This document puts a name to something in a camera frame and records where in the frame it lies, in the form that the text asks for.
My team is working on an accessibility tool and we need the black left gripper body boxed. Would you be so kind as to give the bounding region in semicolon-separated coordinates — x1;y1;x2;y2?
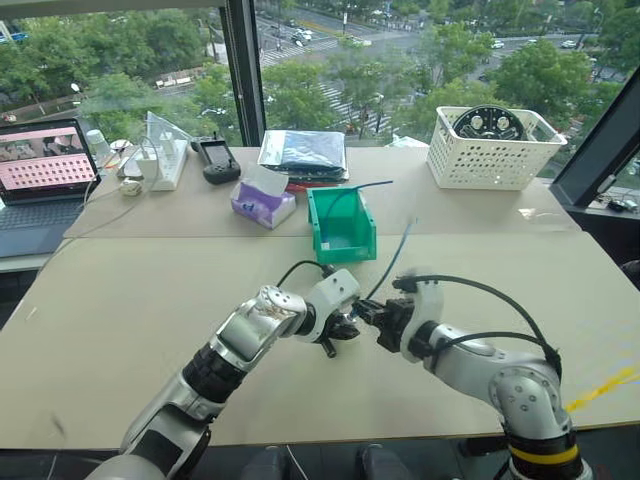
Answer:
313;310;349;359

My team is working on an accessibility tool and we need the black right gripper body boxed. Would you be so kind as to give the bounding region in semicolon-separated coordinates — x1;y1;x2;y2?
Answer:
376;296;417;354

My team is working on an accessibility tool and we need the blue cable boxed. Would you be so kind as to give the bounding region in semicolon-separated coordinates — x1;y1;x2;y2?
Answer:
319;180;395;251
360;217;419;304

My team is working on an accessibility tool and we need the green plastic bin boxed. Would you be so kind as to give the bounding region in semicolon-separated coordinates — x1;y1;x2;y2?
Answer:
305;186;379;266

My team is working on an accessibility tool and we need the white charger plug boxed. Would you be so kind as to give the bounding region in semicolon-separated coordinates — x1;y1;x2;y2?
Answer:
135;137;162;182

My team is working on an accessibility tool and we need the red flat item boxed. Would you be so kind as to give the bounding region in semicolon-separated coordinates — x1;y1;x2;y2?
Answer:
284;180;347;194

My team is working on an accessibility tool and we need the dark rounded shape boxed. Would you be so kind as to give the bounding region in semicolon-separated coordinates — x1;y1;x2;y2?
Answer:
353;443;412;480

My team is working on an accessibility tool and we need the purple tissue pack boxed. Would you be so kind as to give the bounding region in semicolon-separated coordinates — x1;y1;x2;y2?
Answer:
229;164;298;231

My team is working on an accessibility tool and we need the stack of dark packaged bags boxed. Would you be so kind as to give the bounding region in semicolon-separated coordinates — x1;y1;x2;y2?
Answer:
256;129;352;184

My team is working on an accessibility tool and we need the white perforated basket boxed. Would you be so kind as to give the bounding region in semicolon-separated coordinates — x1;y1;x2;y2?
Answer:
425;105;569;192

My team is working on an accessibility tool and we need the black remote controller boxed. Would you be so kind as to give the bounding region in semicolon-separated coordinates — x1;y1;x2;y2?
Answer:
189;133;243;187

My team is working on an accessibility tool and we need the yellow tape strip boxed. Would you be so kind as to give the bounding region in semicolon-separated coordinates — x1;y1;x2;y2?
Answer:
563;363;640;414

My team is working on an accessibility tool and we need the black round device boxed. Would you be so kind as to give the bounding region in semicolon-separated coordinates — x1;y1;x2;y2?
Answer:
452;104;527;143

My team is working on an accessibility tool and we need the white power strip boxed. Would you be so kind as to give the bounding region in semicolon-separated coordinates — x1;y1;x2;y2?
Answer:
148;138;190;193

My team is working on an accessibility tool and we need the clear plastic bag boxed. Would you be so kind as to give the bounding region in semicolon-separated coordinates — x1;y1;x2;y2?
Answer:
143;110;195;147

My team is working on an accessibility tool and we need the white plastic cup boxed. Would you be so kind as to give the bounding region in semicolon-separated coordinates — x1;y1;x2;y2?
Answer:
84;128;112;167

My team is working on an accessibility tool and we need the open laptop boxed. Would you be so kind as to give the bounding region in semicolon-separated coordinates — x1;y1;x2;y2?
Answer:
0;117;104;259

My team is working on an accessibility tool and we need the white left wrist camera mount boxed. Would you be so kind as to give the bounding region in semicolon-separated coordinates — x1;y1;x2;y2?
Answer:
303;268;363;344

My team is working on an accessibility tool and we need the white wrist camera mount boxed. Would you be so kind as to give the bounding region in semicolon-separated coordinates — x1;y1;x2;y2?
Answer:
398;279;446;364
303;268;363;344

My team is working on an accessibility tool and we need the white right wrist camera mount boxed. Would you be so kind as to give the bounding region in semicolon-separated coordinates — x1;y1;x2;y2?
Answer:
398;279;446;364

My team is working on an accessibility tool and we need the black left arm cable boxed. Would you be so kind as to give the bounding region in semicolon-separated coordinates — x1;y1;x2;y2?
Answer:
275;259;337;291

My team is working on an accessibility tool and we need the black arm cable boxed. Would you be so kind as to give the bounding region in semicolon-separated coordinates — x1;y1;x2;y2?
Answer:
275;259;337;291
392;272;564;382

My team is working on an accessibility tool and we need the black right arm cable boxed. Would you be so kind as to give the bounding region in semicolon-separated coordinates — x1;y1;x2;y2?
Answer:
392;272;564;382

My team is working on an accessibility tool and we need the white charging cable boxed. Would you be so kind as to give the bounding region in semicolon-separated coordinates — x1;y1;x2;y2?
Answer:
34;135;154;281

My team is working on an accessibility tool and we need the black slanted window frame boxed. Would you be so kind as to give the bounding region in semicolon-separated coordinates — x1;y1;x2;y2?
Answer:
548;63;640;209

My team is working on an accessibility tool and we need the dark window frame post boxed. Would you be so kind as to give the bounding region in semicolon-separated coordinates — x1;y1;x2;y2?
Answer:
218;0;267;149

